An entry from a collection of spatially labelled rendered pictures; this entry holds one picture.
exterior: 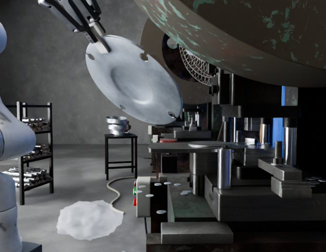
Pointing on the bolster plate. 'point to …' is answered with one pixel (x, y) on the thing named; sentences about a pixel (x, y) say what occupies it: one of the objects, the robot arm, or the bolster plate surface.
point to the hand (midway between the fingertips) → (99, 38)
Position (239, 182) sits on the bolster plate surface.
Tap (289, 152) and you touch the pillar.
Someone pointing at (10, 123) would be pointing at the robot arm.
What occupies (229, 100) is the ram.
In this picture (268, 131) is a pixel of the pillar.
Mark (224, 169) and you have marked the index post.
